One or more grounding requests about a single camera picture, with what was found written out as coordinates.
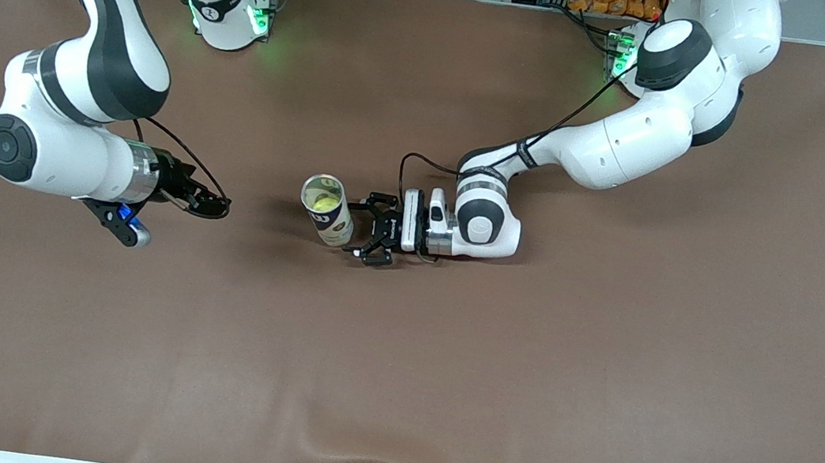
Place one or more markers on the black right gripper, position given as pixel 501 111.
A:
pixel 169 178

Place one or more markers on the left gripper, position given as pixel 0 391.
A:
pixel 386 230

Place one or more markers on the clear Wilson tennis ball can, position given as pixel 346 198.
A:
pixel 339 228

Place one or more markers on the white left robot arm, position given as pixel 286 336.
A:
pixel 631 145

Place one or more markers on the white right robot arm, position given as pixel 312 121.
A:
pixel 110 48

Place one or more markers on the brown table mat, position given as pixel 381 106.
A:
pixel 440 386

